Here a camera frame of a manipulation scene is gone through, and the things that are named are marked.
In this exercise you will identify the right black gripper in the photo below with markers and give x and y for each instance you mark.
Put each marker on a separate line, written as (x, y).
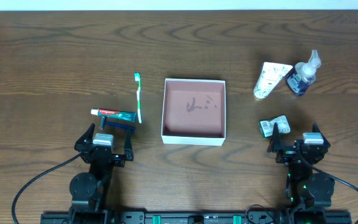
(299, 152)

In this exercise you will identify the green white soap packet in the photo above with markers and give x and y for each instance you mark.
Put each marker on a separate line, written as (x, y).
(267, 126)

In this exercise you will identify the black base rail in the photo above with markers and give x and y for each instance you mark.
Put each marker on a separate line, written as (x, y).
(254, 216)

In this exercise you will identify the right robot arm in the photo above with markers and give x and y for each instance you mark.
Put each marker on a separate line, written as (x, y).
(309, 192)

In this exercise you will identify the green white toothbrush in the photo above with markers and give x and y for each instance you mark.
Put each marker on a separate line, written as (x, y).
(137, 79)

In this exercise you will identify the Colgate toothpaste tube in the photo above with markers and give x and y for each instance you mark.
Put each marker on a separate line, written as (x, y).
(122, 115)

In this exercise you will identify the white lotion tube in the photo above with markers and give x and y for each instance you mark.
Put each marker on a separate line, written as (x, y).
(270, 76)

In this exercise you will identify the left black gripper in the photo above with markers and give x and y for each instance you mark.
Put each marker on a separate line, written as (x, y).
(103, 154)

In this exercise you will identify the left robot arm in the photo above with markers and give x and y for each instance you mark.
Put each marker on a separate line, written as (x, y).
(89, 190)

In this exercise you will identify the blue disposable razor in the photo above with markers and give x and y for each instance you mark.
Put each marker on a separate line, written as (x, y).
(104, 122)

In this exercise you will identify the clear blue pump soap bottle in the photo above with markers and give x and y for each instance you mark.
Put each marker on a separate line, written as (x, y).
(303, 74)

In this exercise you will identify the white box with pink interior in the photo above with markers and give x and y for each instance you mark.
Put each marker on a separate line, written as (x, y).
(194, 112)

